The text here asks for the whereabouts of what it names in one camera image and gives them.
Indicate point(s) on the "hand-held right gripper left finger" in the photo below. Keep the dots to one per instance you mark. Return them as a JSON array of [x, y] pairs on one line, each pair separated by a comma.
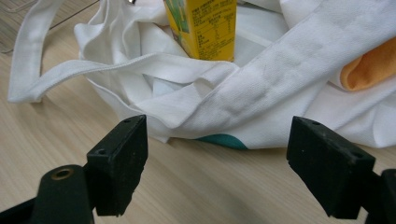
[[116, 168]]

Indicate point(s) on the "yellow drink carton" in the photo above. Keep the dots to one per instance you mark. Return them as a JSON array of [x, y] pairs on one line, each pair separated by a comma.
[[205, 31]]

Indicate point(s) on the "white cloth tote bag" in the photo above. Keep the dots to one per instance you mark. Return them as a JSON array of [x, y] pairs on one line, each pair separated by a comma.
[[264, 84]]

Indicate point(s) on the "orange cloth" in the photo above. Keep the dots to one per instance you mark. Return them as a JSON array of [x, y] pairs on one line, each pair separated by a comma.
[[370, 70]]

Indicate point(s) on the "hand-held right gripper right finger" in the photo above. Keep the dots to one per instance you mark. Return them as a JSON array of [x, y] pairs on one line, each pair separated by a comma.
[[330, 169]]

